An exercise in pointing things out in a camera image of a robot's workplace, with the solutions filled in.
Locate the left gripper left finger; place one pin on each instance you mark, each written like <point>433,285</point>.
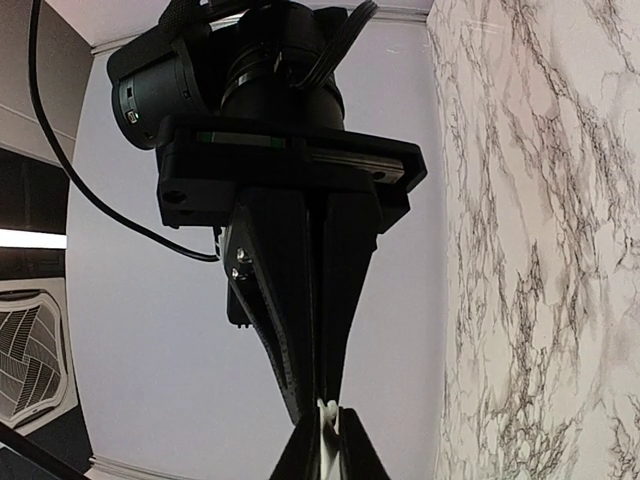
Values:
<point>300,459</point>

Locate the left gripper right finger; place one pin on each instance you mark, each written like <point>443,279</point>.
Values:
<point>358,457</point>

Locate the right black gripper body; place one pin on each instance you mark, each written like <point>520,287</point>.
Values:
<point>204,162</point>

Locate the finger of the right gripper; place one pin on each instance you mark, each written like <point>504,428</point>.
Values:
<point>344,240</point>
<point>268,263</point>

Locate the white battery compartment cover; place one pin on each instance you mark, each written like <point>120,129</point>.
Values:
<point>329,439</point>

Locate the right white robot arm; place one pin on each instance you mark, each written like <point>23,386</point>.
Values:
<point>239,102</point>

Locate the ceiling air vent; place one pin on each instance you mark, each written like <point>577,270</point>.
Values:
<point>37,374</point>

